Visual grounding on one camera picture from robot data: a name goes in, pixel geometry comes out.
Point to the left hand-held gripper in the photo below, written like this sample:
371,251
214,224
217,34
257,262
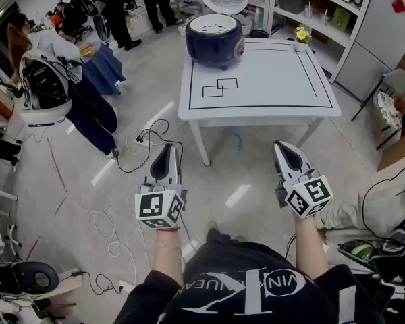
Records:
155,208

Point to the white shell backpack rig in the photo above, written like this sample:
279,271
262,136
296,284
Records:
44,79

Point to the grey chair with black legs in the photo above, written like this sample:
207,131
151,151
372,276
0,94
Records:
396,79

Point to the yellow potted flower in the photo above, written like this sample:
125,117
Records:
303,34

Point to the blue covered stand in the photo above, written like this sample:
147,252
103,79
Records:
104,69

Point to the wooden side table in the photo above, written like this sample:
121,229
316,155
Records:
398,154

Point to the white power strip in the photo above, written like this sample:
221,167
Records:
144,142

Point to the green box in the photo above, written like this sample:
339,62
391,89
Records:
341,18

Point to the white perforated lid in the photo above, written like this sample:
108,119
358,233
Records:
222,25

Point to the white metal shelving rack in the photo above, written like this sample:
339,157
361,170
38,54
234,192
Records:
327,32

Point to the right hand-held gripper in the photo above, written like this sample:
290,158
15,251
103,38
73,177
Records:
310,197

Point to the grey refrigerator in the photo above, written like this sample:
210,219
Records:
374,39

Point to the teal curved object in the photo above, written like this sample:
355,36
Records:
239,143

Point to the dark blue rice cooker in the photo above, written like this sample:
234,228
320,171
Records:
212,51

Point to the clear plastic cup with straw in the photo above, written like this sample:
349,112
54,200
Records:
308,11
324,19

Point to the person's left forearm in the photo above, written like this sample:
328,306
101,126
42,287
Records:
167,258

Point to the black power adapter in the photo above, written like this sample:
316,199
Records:
115,152

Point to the brown dried bouquet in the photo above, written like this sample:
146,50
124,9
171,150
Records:
401,103

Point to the black bowl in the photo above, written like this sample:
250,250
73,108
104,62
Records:
258,33

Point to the patterned round seat cushion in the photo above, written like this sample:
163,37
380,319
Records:
386,110

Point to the black oval floor fan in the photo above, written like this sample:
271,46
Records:
99,22

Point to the person's right forearm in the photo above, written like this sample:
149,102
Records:
310,248

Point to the golden bowl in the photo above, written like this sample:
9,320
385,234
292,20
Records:
86,49

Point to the green tape roll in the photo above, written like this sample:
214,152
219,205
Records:
362,251

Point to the red diamond sticker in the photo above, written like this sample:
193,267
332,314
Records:
399,4

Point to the person's black printed shirt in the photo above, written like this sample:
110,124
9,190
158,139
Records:
249,282

